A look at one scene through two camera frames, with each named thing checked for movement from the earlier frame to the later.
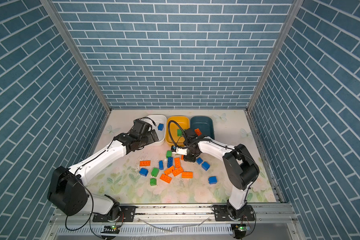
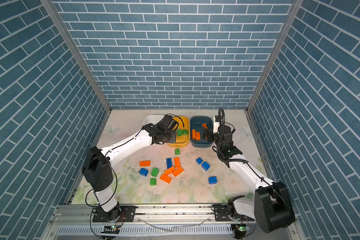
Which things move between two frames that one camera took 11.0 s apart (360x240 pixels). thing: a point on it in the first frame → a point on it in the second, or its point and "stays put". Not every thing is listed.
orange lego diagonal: [169, 170] stays put
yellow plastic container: [184, 121] stays put
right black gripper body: [190, 155] → [213, 137]
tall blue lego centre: [170, 161] stays put
